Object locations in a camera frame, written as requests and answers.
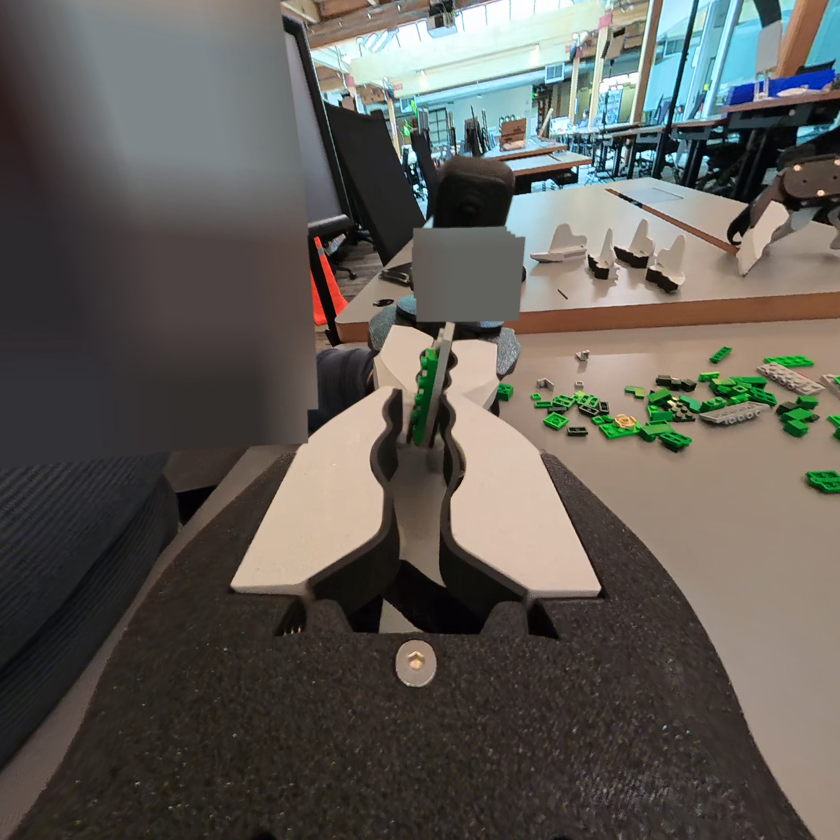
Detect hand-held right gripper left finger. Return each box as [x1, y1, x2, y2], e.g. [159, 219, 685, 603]
[230, 386, 404, 634]

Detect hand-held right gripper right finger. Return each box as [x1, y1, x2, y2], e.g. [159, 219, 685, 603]
[438, 391, 603, 635]

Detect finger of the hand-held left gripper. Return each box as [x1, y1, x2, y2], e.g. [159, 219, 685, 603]
[445, 336, 501, 416]
[372, 325, 435, 411]

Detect grey and green brick assembly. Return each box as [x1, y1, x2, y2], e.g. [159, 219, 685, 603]
[406, 320, 458, 450]

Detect person's left forearm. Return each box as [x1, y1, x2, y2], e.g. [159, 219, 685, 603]
[316, 346, 378, 431]

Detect grey desk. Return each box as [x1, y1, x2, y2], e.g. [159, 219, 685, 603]
[0, 318, 840, 840]

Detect wooden worktable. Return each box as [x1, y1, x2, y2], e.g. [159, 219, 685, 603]
[482, 141, 595, 194]

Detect black partition panel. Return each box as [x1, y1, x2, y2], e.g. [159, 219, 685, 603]
[325, 101, 427, 263]

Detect orange traffic cone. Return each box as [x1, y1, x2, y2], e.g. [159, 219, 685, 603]
[310, 236, 350, 327]

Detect black framed display panel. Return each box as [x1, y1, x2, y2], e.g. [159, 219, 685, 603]
[282, 14, 352, 231]

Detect pile of green toy bricks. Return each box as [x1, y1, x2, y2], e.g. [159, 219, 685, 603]
[530, 344, 840, 494]

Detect dark grey wedge plate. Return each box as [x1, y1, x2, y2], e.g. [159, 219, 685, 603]
[697, 402, 773, 426]

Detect person's dark blue sweater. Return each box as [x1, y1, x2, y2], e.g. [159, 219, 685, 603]
[0, 449, 181, 772]

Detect light grey studded plate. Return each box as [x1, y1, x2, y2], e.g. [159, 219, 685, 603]
[760, 362, 828, 395]

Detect blue storage bin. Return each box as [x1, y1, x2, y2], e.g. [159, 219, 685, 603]
[730, 71, 840, 106]

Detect black idle gripper device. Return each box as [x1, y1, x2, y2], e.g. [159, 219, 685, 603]
[727, 154, 840, 278]

